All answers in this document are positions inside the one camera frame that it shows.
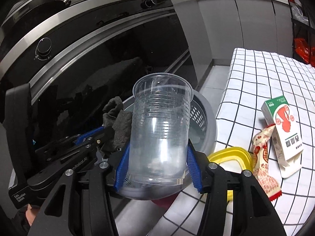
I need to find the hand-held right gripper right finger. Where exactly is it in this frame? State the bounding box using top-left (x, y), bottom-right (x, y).
top-left (186, 139), bottom-right (287, 236)

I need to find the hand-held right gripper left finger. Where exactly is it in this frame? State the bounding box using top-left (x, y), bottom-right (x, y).
top-left (27, 143), bottom-right (131, 236)

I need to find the large black stove knob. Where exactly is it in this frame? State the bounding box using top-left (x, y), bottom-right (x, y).
top-left (36, 38), bottom-right (53, 54)

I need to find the yellow plastic lid ring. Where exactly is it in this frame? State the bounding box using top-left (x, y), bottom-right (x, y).
top-left (208, 146), bottom-right (254, 201)

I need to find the grey perforated trash basket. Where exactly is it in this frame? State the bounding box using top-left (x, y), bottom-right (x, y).
top-left (106, 88), bottom-right (218, 201)

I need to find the person's left hand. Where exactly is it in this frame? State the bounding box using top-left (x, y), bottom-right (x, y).
top-left (25, 204), bottom-right (41, 227)

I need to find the clear plastic bag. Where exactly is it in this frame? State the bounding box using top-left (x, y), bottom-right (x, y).
top-left (293, 5), bottom-right (309, 26)

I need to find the black integrated stove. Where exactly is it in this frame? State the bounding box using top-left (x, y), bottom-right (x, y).
top-left (0, 0), bottom-right (198, 177)

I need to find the clear plastic cup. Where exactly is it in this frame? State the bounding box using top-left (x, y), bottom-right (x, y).
top-left (130, 72), bottom-right (192, 186)

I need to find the black pan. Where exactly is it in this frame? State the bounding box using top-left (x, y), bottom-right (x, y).
top-left (34, 0), bottom-right (79, 13)

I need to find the red plastic bag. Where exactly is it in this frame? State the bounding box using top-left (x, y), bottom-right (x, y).
top-left (294, 38), bottom-right (315, 67)

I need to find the white black checkered tablecloth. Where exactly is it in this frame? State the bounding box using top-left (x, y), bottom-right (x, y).
top-left (141, 47), bottom-right (315, 236)

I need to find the white red green milk carton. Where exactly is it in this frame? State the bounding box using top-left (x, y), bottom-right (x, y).
top-left (261, 95), bottom-right (304, 179)

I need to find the white kitchen cabinet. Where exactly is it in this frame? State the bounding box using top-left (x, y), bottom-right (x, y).
top-left (170, 0), bottom-right (296, 89)

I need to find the beige red snack packet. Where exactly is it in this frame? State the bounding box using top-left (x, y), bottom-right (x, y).
top-left (252, 123), bottom-right (282, 201)

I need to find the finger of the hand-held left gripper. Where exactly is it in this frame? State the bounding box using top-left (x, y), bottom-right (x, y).
top-left (47, 127), bottom-right (116, 170)
top-left (37, 126), bottom-right (105, 158)

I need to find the grey cloth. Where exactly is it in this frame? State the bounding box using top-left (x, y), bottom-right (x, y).
top-left (100, 97), bottom-right (133, 158)

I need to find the black storage rack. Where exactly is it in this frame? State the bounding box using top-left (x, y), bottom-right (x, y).
top-left (287, 0), bottom-right (315, 67)

